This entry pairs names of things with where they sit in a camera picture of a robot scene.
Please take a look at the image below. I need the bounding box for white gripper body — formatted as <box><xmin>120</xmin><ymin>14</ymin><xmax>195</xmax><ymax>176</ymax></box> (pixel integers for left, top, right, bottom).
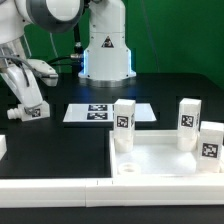
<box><xmin>1</xmin><ymin>65</ymin><xmax>43</xmax><ymax>108</ymax></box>

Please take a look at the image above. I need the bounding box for white square table top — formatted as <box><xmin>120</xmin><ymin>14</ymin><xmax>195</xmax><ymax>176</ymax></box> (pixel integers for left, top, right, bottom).
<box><xmin>109</xmin><ymin>130</ymin><xmax>224</xmax><ymax>185</ymax></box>

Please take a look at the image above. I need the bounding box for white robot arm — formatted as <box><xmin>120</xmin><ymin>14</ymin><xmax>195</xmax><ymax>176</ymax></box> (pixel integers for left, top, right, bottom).
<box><xmin>0</xmin><ymin>0</ymin><xmax>136</xmax><ymax>111</ymax></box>

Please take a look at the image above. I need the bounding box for white marker sheet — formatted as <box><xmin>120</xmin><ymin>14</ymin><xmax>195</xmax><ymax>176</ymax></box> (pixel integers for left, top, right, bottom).
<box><xmin>63</xmin><ymin>103</ymin><xmax>156</xmax><ymax>122</ymax></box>

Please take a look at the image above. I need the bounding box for white left obstacle bar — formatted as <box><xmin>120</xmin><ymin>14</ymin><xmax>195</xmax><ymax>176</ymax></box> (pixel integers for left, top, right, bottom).
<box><xmin>0</xmin><ymin>135</ymin><xmax>7</xmax><ymax>160</ymax></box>

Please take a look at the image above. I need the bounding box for white obstacle bar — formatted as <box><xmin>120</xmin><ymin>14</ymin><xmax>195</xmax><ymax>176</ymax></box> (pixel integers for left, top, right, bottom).
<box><xmin>0</xmin><ymin>175</ymin><xmax>224</xmax><ymax>208</ymax></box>
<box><xmin>0</xmin><ymin>135</ymin><xmax>7</xmax><ymax>160</ymax></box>

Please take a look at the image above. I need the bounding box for white front obstacle bar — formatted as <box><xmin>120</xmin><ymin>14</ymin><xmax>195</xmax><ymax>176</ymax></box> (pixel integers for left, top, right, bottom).
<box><xmin>0</xmin><ymin>175</ymin><xmax>224</xmax><ymax>208</ymax></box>

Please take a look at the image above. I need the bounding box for black cable bundle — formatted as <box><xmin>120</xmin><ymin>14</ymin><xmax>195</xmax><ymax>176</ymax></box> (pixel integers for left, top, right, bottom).
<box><xmin>46</xmin><ymin>26</ymin><xmax>84</xmax><ymax>68</ymax></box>

